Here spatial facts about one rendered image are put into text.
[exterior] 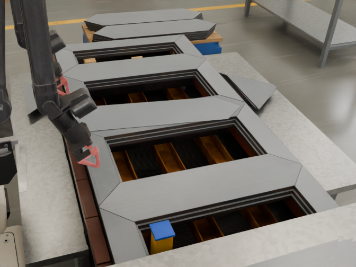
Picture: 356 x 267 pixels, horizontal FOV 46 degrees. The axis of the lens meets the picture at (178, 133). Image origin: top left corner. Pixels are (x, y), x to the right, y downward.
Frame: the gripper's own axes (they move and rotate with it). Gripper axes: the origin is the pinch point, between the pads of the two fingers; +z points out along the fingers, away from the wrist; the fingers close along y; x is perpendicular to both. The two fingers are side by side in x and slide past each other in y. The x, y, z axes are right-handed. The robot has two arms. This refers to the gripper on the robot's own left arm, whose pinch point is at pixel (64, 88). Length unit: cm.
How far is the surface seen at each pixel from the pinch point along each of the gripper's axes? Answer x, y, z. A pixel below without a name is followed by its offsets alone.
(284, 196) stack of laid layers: -45, -65, 42
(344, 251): -41, -104, 13
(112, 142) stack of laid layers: -4.1, -17.3, 20.5
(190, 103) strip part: -40, -4, 36
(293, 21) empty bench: -212, 204, 193
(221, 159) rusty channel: -38, -25, 55
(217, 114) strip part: -47, -16, 39
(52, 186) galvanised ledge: 24.4, -17.1, 23.1
